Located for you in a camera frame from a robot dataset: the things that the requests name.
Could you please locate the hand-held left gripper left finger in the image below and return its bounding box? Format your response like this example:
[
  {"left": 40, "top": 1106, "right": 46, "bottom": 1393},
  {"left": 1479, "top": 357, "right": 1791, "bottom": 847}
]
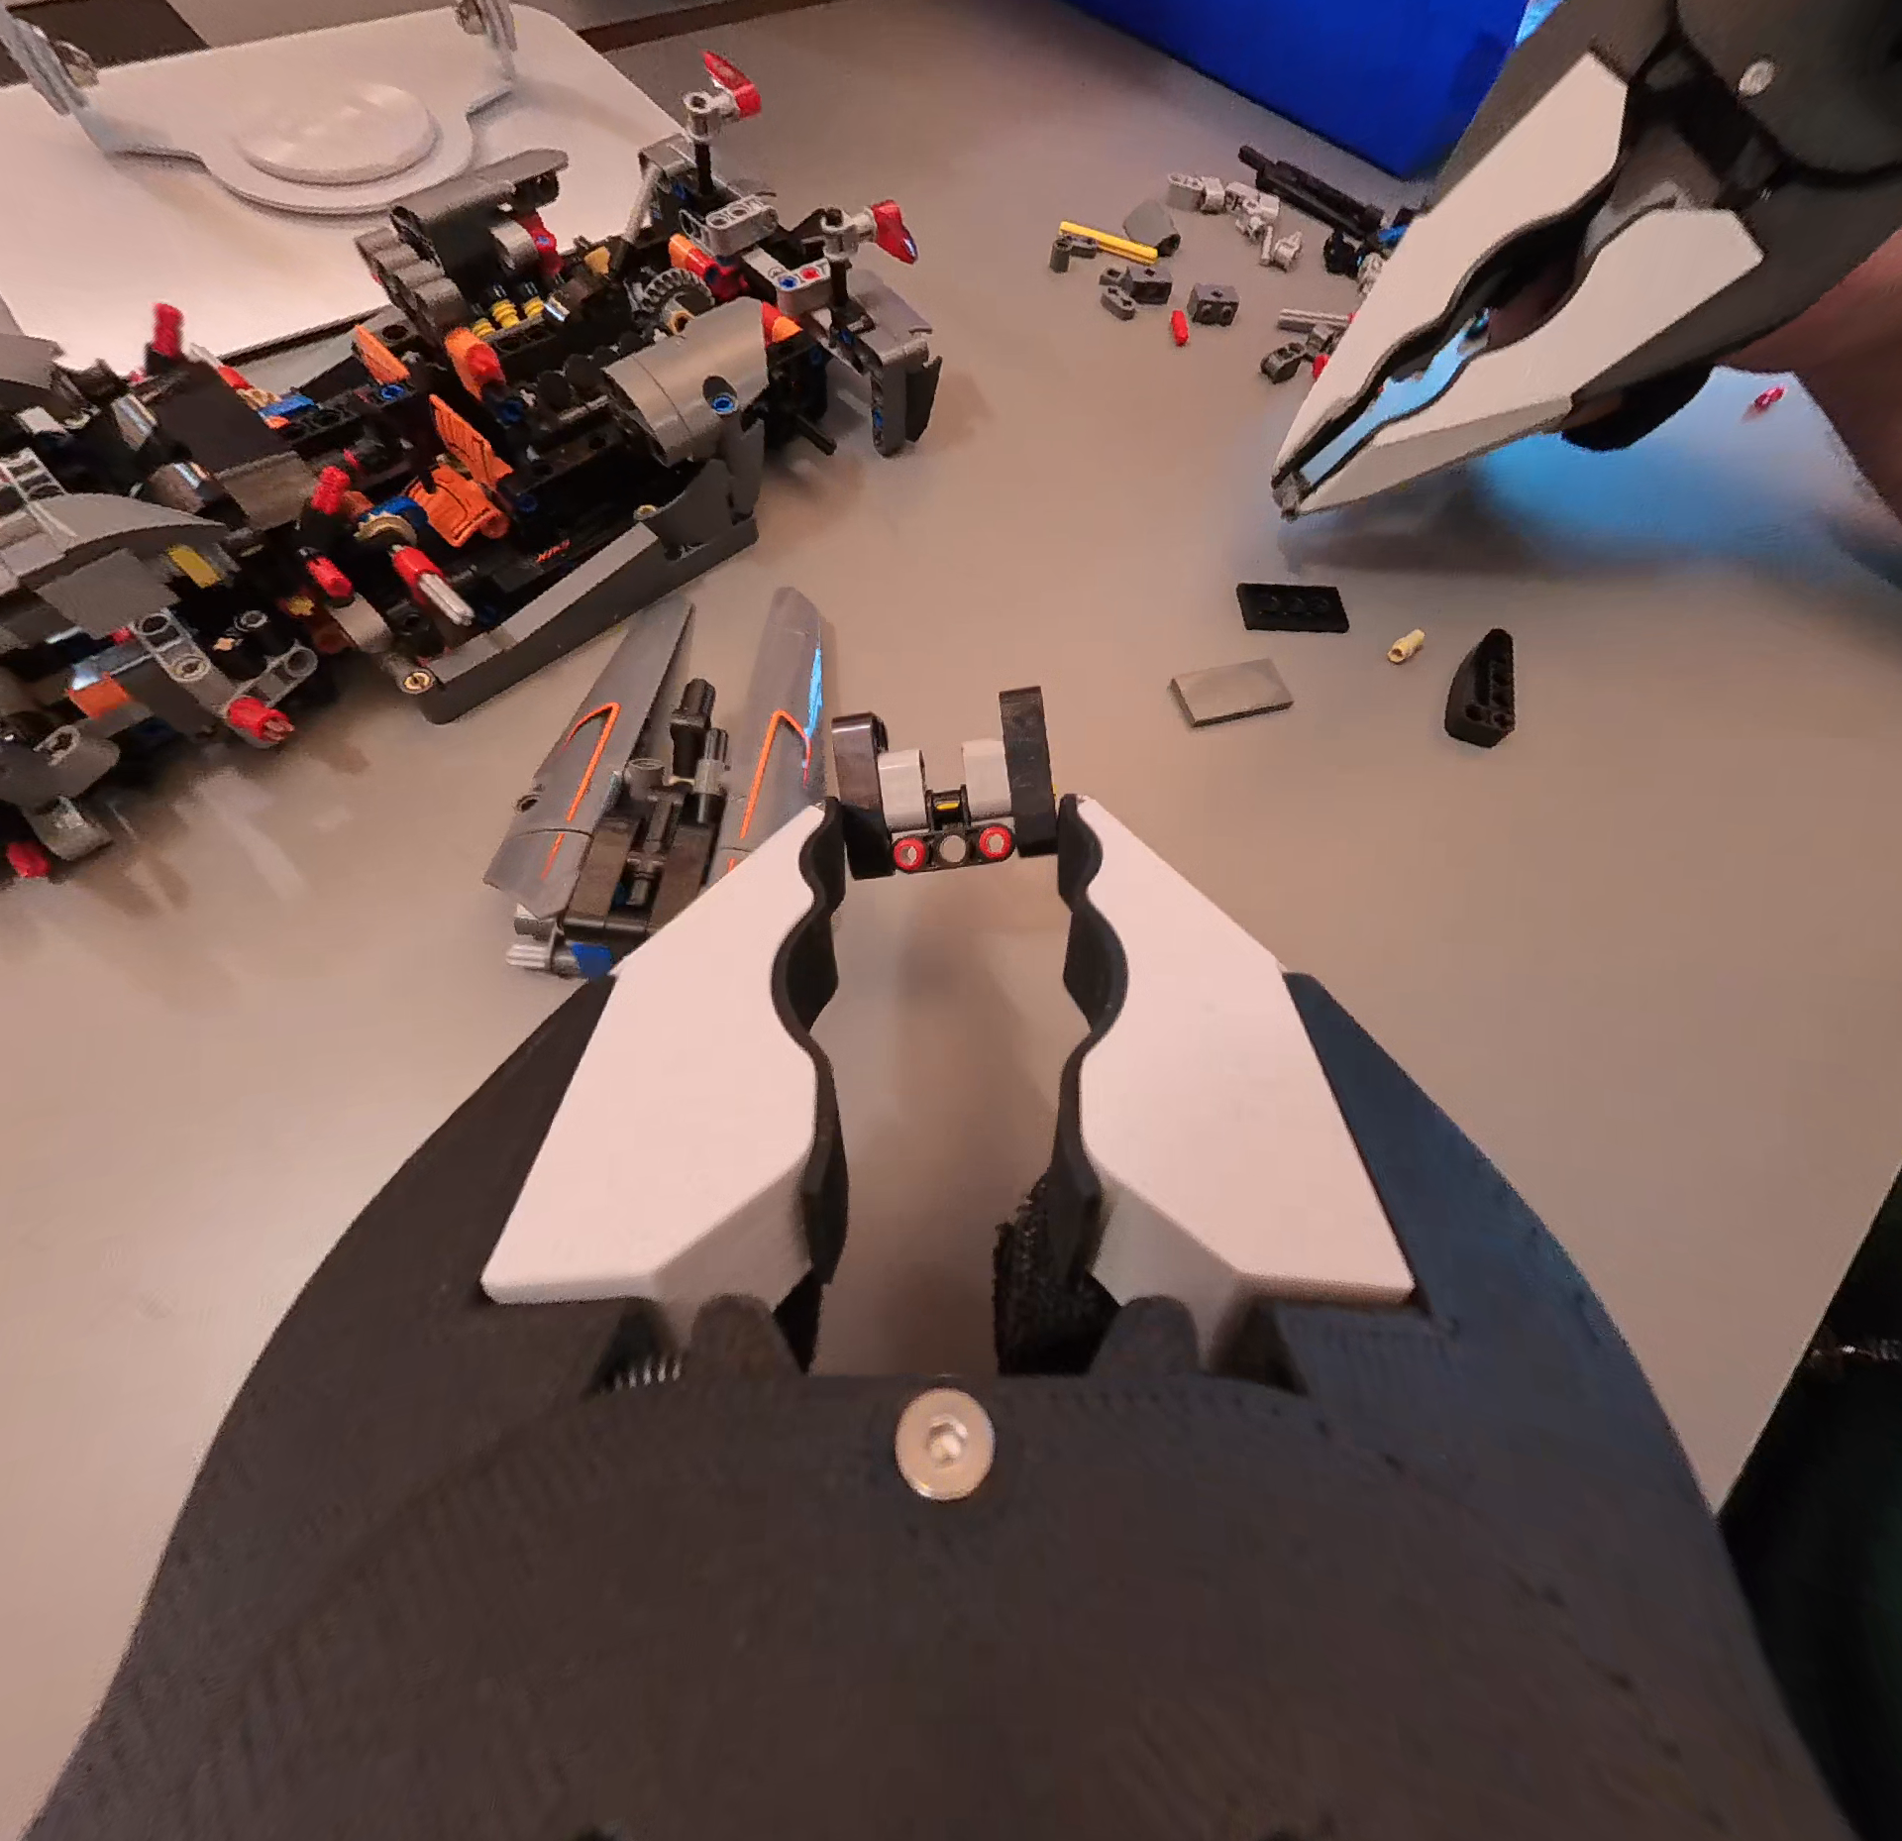
[{"left": 479, "top": 799, "right": 851, "bottom": 1306}]

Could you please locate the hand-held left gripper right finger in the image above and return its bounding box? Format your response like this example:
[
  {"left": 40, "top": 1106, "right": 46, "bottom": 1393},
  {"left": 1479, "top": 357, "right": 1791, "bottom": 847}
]
[{"left": 1052, "top": 794, "right": 1417, "bottom": 1359}]

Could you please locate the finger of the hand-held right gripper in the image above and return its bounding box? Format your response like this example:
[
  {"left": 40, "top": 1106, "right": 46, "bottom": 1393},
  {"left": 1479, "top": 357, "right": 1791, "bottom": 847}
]
[
  {"left": 1273, "top": 50, "right": 1637, "bottom": 491},
  {"left": 1281, "top": 208, "right": 1771, "bottom": 520}
]

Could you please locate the small black lego assembly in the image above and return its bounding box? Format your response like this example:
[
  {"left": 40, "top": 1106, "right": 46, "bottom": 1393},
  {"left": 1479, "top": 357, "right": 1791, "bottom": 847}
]
[{"left": 828, "top": 685, "right": 1061, "bottom": 881}]

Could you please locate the grey lego tile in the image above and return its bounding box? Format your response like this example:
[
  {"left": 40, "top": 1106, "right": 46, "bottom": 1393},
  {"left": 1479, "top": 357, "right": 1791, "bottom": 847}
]
[{"left": 1168, "top": 656, "right": 1297, "bottom": 729}]

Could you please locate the large lego car model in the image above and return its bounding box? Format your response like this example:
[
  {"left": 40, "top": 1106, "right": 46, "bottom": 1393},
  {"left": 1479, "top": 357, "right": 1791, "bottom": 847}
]
[{"left": 0, "top": 50, "right": 941, "bottom": 896}]

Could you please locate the pile of loose lego pieces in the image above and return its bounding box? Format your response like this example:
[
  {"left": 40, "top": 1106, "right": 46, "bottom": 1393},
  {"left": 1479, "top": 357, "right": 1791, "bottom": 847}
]
[{"left": 1048, "top": 143, "right": 1424, "bottom": 390}]

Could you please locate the grey pointed lego wing assembly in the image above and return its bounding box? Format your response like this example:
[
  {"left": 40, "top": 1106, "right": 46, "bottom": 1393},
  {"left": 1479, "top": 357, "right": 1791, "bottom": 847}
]
[{"left": 483, "top": 585, "right": 839, "bottom": 981}]

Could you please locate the black curved lego piece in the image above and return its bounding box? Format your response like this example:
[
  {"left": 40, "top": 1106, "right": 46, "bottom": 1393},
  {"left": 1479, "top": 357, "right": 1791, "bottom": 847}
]
[{"left": 1440, "top": 628, "right": 1520, "bottom": 750}]

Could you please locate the blue plastic bin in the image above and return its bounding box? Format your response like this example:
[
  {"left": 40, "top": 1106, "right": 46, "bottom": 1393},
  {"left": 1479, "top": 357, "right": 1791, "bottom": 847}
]
[{"left": 975, "top": 0, "right": 1556, "bottom": 180}]

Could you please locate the white book stand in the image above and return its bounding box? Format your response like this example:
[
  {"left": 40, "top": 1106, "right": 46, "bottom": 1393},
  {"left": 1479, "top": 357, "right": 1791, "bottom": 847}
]
[{"left": 0, "top": 0, "right": 688, "bottom": 374}]

